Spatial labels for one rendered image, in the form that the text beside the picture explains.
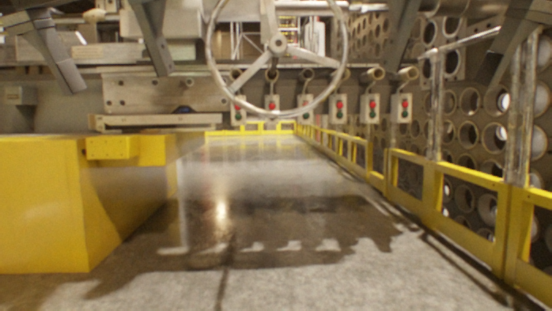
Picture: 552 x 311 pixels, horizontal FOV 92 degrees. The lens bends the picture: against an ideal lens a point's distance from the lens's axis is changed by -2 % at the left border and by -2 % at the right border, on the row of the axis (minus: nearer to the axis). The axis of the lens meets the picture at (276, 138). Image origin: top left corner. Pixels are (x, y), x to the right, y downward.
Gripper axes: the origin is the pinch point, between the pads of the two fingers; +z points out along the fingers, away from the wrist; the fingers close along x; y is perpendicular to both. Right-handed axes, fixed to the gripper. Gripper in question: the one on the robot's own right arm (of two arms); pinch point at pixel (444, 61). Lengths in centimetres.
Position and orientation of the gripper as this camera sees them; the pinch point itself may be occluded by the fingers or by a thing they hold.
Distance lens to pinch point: 40.0
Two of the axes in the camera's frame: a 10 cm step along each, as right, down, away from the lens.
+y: 0.6, 4.8, -8.7
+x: 9.9, 1.0, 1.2
